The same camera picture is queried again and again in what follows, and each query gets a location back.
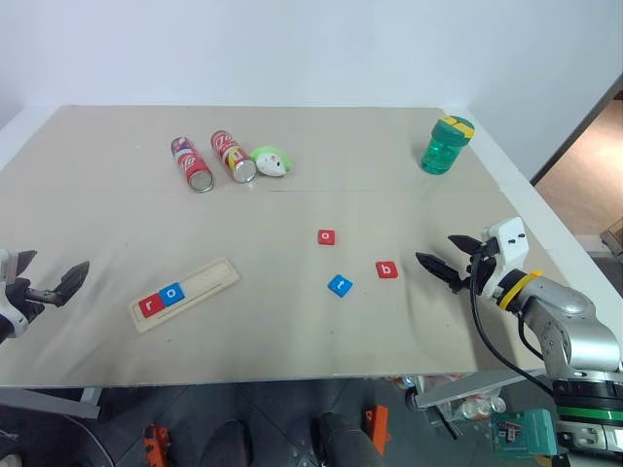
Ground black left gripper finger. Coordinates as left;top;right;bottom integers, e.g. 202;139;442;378
16;249;39;282
48;260;92;308

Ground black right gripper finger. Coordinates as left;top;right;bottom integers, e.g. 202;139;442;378
415;251;463;295
448;234;485;255

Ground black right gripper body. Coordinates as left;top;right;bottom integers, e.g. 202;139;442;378
458;237;498;294

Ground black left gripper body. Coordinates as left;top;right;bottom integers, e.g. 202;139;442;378
3;277;55;318

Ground blue letter tile o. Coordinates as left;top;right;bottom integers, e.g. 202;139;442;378
158;283;187;307

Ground blue letter tile t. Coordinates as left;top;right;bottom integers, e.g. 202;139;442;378
326;273;354;298

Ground wooden letter tile rack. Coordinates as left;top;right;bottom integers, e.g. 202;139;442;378
128;256;242;335

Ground green cup with yellow-green lid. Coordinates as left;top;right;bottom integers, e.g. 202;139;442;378
420;115;476;175

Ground grey metal panel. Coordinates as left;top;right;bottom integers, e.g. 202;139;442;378
407;368;549;413

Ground clear plastic bottles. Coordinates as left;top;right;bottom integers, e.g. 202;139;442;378
457;394;508;420

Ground beige table mat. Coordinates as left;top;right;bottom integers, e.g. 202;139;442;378
0;104;571;389

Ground orange and black tool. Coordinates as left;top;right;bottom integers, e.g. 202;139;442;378
364;404;391;456
141;422;172;467

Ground green box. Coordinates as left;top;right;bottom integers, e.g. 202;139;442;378
490;408;557;459

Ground green and white toy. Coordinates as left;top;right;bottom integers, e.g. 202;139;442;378
249;145;294;178

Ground dark rounded shape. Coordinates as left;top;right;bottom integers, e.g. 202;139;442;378
317;411;386;467

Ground red soda can yellow label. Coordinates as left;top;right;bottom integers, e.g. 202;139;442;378
209;129;258;184

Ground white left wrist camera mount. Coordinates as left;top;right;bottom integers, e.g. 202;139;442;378
0;248;31;338

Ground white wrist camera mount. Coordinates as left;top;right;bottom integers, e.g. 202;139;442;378
0;248;31;338
474;217;530;299

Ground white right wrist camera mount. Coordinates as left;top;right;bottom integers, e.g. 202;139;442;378
474;217;530;299

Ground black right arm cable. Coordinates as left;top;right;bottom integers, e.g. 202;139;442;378
468;245;557;393

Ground white table frame bar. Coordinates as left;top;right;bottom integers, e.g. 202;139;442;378
0;386;103;420

